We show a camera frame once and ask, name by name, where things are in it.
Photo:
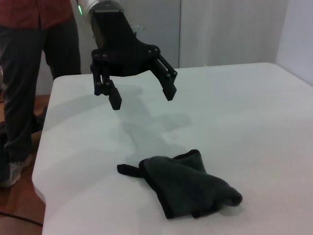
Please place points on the person in red shirt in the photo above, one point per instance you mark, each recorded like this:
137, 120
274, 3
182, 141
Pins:
19, 73

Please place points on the dark blue rag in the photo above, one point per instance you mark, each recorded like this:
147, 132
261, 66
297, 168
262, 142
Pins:
190, 181

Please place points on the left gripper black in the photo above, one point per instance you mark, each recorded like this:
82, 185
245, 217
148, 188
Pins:
117, 36

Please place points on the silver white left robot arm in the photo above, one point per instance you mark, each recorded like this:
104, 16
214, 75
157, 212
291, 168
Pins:
97, 3

